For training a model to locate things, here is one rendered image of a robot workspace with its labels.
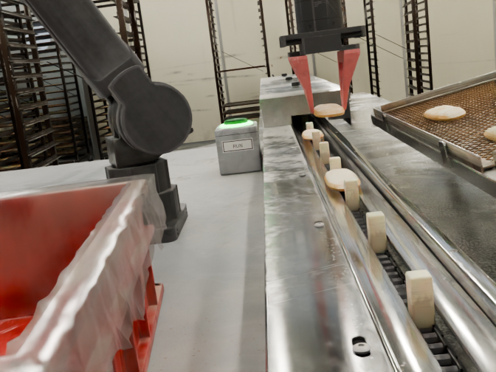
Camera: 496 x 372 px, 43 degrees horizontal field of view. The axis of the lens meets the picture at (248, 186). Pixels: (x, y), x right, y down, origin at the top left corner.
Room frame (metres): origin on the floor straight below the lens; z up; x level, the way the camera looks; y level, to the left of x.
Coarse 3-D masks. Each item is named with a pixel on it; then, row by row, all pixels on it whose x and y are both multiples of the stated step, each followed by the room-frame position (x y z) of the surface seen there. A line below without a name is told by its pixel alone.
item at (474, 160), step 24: (432, 96) 1.00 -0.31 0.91; (456, 96) 0.94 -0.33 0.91; (480, 96) 0.88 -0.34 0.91; (432, 120) 0.81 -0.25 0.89; (456, 120) 0.75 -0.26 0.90; (480, 120) 0.71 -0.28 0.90; (432, 144) 0.66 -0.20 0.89; (456, 144) 0.63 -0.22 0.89; (480, 144) 0.60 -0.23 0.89; (480, 168) 0.50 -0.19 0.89
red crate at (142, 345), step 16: (160, 288) 0.47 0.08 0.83; (160, 304) 0.45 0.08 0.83; (0, 320) 0.47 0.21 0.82; (16, 320) 0.46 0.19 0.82; (144, 320) 0.38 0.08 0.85; (0, 336) 0.44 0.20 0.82; (16, 336) 0.43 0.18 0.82; (144, 336) 0.38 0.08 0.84; (0, 352) 0.41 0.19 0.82; (128, 352) 0.32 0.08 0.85; (144, 352) 0.36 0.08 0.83; (128, 368) 0.32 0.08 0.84; (144, 368) 0.34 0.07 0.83
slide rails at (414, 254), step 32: (320, 128) 1.22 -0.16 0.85; (320, 160) 0.86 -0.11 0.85; (352, 224) 0.52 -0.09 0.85; (352, 256) 0.44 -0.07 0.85; (416, 256) 0.42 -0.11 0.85; (384, 288) 0.37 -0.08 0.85; (448, 288) 0.36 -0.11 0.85; (384, 320) 0.32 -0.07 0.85; (448, 320) 0.31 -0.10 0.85; (480, 320) 0.31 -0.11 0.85; (416, 352) 0.28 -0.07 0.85; (480, 352) 0.28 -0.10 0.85
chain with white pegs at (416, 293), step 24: (312, 144) 1.10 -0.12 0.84; (336, 168) 0.75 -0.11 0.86; (360, 216) 0.59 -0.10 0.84; (384, 216) 0.47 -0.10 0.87; (384, 240) 0.47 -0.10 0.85; (384, 264) 0.45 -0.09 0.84; (408, 288) 0.34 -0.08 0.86; (432, 288) 0.33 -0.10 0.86; (408, 312) 0.34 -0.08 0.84; (432, 312) 0.33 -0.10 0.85; (432, 336) 0.32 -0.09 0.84; (456, 360) 0.29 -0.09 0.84
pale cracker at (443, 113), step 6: (432, 108) 0.83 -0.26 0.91; (438, 108) 0.81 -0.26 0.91; (444, 108) 0.80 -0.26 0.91; (450, 108) 0.78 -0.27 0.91; (456, 108) 0.78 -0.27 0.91; (462, 108) 0.78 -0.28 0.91; (426, 114) 0.83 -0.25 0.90; (432, 114) 0.80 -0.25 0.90; (438, 114) 0.78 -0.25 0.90; (444, 114) 0.77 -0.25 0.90; (450, 114) 0.77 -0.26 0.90; (456, 114) 0.76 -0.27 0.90; (462, 114) 0.76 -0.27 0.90; (438, 120) 0.78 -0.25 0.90; (444, 120) 0.77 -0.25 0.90
